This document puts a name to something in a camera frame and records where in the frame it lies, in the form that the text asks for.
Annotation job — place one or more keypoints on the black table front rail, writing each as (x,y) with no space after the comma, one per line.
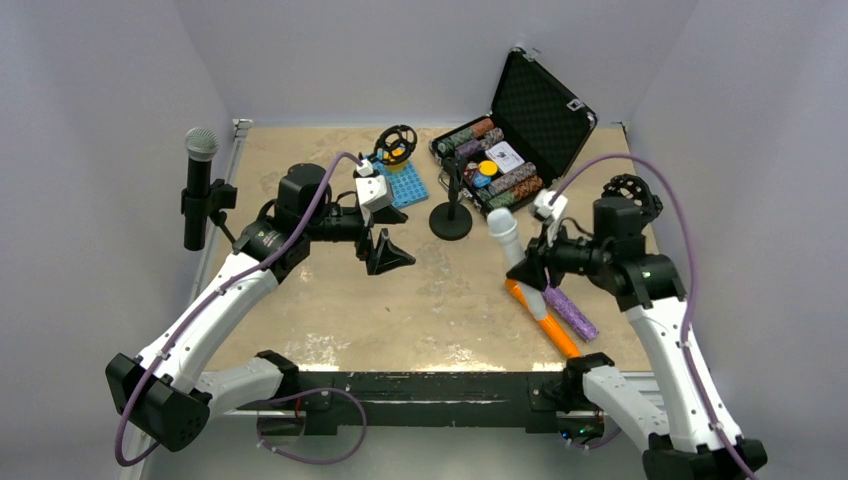
(535,402)

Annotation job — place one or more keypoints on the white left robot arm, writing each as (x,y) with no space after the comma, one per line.
(166,391)

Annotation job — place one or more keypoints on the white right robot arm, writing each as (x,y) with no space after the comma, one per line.
(690,434)

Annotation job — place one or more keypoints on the orange microphone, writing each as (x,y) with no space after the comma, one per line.
(546,322)

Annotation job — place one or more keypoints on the yellow lego brick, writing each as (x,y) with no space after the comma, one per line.
(395,157)

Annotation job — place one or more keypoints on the purple glitter microphone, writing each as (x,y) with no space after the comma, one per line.
(571,314)

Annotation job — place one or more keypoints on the white microphone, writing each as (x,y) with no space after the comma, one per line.
(503,227)

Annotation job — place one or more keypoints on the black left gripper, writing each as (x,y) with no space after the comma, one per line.
(382,257)

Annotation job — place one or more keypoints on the black microphone silver grille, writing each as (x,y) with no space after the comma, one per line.
(201,146)

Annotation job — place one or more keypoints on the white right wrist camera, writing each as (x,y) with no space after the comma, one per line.
(549,207)

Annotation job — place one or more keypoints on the black round-base stand left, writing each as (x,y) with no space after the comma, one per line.
(218,205)

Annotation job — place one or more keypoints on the blue lego baseplate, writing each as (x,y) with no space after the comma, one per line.
(406,184)

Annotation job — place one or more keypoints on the black round-base mic stand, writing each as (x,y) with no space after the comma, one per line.
(450,220)

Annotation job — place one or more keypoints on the black tripod shock-mount stand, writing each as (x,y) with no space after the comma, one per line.
(397,136)

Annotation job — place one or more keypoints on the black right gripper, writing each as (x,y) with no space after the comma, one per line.
(533,269)

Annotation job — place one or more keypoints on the black poker chip case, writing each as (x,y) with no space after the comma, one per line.
(530,137)

